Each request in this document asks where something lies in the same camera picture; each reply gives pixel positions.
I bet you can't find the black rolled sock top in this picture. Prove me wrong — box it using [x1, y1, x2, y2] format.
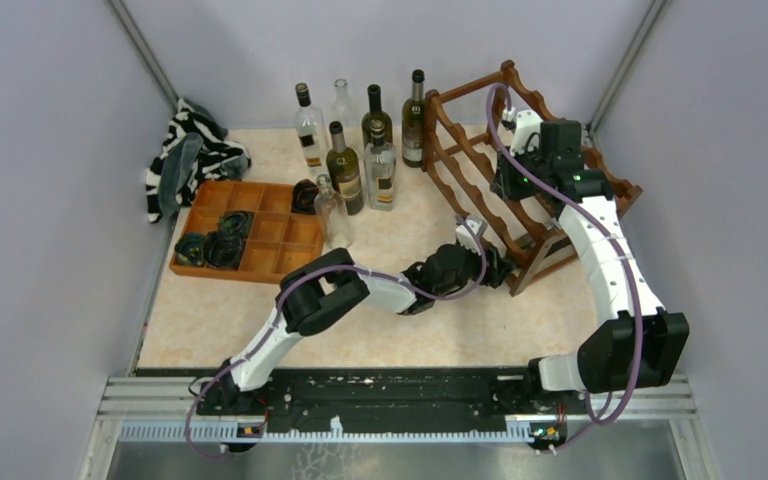
[291, 179, 319, 215]

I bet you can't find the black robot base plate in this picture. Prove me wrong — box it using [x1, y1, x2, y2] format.
[197, 367, 585, 434]

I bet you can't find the dark rolled sock middle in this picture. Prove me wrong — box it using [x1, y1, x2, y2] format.
[217, 210, 255, 241]

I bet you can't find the dark rolled sock front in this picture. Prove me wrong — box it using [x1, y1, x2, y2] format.
[203, 231, 245, 270]

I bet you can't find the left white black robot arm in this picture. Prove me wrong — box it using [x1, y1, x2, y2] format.
[204, 244, 515, 414]

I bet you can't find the teal rolled sock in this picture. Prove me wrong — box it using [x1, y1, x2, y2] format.
[173, 232, 206, 267]

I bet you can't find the clear square spirit bottle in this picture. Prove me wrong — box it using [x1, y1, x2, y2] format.
[294, 82, 329, 180]

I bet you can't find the zebra striped cloth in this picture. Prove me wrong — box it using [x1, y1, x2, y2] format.
[145, 98, 252, 224]

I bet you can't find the brown wooden wine rack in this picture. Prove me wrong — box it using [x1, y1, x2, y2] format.
[421, 60, 644, 297]

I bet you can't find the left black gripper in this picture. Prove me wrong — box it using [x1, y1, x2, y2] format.
[433, 237, 513, 297]

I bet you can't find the slim clear glass bottle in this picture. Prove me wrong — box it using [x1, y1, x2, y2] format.
[314, 174, 354, 249]

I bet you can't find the purple cable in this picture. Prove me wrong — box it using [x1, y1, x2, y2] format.
[183, 217, 490, 462]
[485, 82, 645, 455]

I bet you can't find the dark wine bottle black cap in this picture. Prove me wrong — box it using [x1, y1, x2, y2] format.
[361, 84, 393, 148]

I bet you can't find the olive wine bottle grey cap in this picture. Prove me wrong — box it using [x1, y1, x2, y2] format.
[537, 231, 571, 263]

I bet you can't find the orange wooden compartment tray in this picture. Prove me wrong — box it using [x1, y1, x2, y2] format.
[169, 181, 324, 284]

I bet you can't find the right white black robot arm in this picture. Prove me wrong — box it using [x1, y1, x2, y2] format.
[494, 110, 689, 412]

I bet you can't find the grey cable comb strip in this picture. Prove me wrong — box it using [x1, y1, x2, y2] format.
[118, 417, 535, 444]

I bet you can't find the green wine bottle silver neck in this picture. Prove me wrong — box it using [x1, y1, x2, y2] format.
[326, 121, 364, 216]

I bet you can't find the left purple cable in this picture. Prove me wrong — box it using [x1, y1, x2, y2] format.
[183, 217, 490, 462]

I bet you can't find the grey blue cloth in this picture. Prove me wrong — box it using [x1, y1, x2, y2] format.
[158, 133, 203, 217]

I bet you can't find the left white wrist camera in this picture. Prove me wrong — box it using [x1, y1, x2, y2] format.
[455, 215, 487, 254]

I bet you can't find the dark rolled sock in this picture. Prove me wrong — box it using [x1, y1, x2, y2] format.
[217, 210, 255, 241]
[203, 231, 245, 270]

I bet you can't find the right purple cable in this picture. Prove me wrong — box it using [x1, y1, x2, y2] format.
[485, 82, 645, 455]

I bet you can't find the dark green wine bottle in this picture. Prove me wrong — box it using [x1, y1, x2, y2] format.
[401, 69, 425, 168]

